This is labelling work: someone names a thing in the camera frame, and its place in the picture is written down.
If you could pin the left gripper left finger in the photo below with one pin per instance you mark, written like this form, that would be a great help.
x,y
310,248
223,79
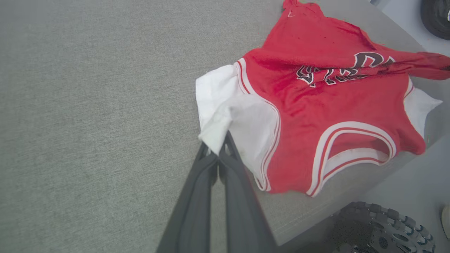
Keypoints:
x,y
193,211

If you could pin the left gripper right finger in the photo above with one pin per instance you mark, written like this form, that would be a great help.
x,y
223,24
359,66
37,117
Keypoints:
x,y
242,218

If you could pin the red and white jersey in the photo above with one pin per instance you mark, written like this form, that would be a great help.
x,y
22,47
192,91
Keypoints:
x,y
334,105

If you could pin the grey fabric sofa cushion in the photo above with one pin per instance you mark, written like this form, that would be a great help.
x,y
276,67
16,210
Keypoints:
x,y
88,123

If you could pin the black treaded robot wheel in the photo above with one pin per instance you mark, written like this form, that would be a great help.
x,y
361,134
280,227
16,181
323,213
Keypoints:
x,y
386,232

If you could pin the black smooth robot wheel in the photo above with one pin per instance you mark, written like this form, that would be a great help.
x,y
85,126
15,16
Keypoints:
x,y
437,17

